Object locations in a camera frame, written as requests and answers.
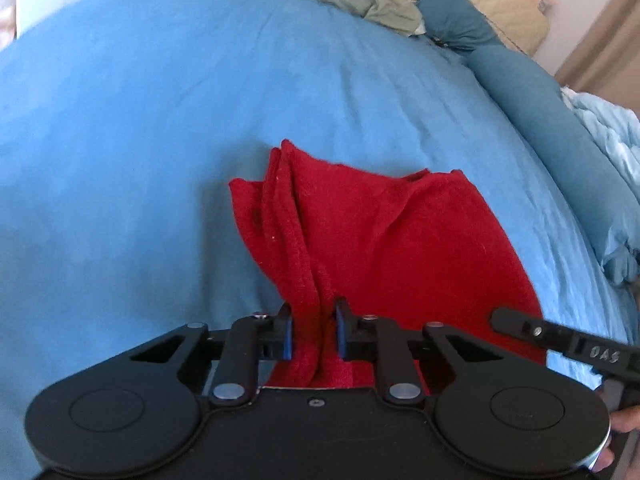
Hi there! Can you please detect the light blue white blanket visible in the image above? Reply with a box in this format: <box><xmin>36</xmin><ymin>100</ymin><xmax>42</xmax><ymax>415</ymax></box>
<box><xmin>560</xmin><ymin>87</ymin><xmax>640</xmax><ymax>198</ymax></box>

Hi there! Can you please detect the person's right hand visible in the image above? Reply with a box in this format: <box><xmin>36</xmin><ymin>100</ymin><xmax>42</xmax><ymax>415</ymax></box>
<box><xmin>611</xmin><ymin>406</ymin><xmax>640</xmax><ymax>435</ymax></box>

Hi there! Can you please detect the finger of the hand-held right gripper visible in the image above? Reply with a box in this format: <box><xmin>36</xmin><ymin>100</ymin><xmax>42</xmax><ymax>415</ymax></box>
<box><xmin>489</xmin><ymin>307</ymin><xmax>577</xmax><ymax>357</ymax></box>

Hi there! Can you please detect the beige curtain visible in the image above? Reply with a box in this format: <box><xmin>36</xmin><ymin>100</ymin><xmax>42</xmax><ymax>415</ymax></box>
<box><xmin>552</xmin><ymin>0</ymin><xmax>640</xmax><ymax>107</ymax></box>

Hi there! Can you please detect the teal pillow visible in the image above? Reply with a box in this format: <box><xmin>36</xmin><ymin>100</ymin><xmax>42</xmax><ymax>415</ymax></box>
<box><xmin>417</xmin><ymin>0</ymin><xmax>512</xmax><ymax>53</ymax></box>

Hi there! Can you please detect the blue duvet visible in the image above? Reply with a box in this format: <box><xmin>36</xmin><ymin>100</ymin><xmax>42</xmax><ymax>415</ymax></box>
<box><xmin>467</xmin><ymin>45</ymin><xmax>640</xmax><ymax>283</ymax></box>

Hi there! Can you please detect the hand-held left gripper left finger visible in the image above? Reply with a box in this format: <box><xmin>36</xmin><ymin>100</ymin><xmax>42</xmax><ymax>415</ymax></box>
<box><xmin>129</xmin><ymin>301</ymin><xmax>294</xmax><ymax>407</ymax></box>

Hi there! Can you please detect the red knit sweater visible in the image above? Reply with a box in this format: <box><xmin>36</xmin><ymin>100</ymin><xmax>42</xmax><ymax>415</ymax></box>
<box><xmin>228</xmin><ymin>138</ymin><xmax>549</xmax><ymax>391</ymax></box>

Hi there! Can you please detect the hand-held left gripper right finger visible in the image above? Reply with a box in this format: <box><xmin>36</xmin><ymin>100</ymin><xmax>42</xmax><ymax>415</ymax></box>
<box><xmin>333</xmin><ymin>297</ymin><xmax>506</xmax><ymax>406</ymax></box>

